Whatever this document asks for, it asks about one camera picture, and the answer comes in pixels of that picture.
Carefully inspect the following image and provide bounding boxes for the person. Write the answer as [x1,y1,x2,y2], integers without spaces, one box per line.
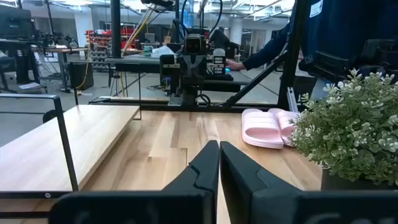
[242,0,398,103]

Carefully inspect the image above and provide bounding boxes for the green artificial plant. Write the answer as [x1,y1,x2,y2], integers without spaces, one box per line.
[288,68,398,187]

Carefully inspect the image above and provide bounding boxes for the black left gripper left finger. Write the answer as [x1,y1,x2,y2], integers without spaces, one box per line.
[49,139,220,224]

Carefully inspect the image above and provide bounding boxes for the red parts rack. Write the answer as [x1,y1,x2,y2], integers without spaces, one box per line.
[85,24,137,71]

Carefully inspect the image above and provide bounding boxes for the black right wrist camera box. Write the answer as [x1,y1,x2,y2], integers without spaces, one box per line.
[183,33,207,55]

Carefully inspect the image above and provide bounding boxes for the person's hand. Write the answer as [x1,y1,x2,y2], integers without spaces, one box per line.
[224,58,247,72]

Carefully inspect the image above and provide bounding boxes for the wooden top desk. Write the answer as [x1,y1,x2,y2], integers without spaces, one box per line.
[30,45,90,93]

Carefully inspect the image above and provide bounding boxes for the black metal rig frame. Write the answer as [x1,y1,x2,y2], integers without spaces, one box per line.
[88,0,312,113]

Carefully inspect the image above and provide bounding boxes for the yellow cable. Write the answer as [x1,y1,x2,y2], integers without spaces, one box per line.
[119,4,158,98]

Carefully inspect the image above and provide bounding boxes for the black boxes with white labels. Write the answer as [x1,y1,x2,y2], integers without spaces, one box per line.
[206,55,227,75]

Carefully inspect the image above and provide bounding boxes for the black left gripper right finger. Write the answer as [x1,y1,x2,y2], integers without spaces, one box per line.
[220,141,398,224]

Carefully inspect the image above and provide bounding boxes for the dark plant pot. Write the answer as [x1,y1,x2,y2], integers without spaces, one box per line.
[320,167,398,192]

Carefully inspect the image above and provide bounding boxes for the wooden shelf with black frame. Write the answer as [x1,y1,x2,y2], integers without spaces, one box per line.
[0,60,143,218]

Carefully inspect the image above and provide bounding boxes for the grey desk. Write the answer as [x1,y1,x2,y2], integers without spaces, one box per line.
[104,53,251,94]

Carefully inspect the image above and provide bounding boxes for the pink rubber slide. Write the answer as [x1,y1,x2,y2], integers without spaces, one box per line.
[267,107,301,147]
[241,108,285,150]

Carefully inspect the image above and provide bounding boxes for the black equipment case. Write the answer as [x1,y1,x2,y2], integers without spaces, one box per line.
[313,50,351,77]

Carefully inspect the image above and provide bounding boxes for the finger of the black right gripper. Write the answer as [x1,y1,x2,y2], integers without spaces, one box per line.
[185,55,194,77]
[193,55,202,77]

